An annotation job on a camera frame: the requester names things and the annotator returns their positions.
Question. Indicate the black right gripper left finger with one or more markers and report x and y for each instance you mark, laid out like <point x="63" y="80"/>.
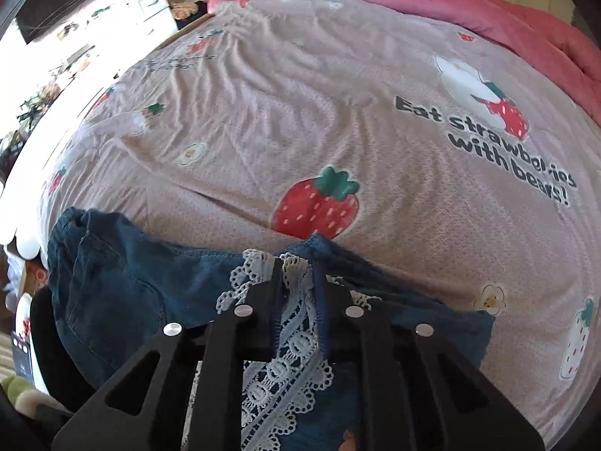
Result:
<point x="183" y="386"/>

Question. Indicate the pink quilt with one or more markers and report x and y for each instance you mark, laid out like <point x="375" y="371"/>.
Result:
<point x="556" y="49"/>

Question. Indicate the blue denim pants lace trim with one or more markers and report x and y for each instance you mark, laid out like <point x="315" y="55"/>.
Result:
<point x="114" y="287"/>

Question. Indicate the white dresser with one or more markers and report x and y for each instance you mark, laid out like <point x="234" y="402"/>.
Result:
<point x="111" y="34"/>

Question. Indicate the pink strawberry print bedsheet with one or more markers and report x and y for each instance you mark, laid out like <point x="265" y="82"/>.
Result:
<point x="442" y="159"/>

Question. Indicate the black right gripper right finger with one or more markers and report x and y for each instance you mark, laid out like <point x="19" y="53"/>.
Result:
<point x="414" y="392"/>

